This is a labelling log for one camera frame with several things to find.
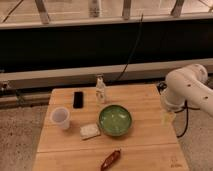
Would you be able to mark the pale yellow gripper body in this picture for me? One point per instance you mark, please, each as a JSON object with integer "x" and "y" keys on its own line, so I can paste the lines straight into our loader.
{"x": 167, "y": 117}

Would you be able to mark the white ceramic cup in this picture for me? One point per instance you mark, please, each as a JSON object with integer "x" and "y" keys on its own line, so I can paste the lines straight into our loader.
{"x": 61, "y": 117}

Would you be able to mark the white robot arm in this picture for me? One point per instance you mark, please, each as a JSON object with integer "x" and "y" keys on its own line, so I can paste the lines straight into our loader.
{"x": 186, "y": 84}

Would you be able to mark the green ceramic bowl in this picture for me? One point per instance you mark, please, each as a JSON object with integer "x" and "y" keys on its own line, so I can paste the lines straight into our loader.
{"x": 115, "y": 120}

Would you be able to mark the clear glass bottle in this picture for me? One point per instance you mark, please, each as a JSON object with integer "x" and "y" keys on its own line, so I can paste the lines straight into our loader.
{"x": 100, "y": 90}

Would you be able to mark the white sponge block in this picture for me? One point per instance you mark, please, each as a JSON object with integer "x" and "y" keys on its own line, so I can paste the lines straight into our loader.
{"x": 89, "y": 131}

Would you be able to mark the black smartphone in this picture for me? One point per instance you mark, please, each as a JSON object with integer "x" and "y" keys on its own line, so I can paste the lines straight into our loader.
{"x": 78, "y": 100}

